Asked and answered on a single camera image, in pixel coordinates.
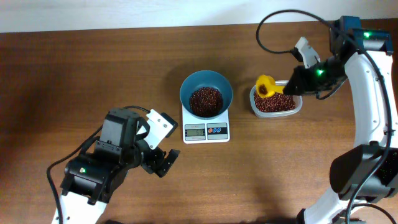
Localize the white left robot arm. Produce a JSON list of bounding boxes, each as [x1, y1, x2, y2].
[[51, 106, 180, 223]]

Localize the blue-grey bowl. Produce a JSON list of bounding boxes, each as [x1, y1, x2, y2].
[[180, 70, 233, 118]]

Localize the yellow plastic measuring scoop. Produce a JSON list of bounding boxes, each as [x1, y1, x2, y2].
[[256, 75, 284, 98]]

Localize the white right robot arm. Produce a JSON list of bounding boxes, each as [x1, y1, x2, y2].
[[284, 16, 397, 223]]

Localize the white digital kitchen scale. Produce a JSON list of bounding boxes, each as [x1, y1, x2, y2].
[[182, 106, 231, 144]]

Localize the red beans in bowl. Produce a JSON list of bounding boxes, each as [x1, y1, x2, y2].
[[189, 87, 223, 118]]

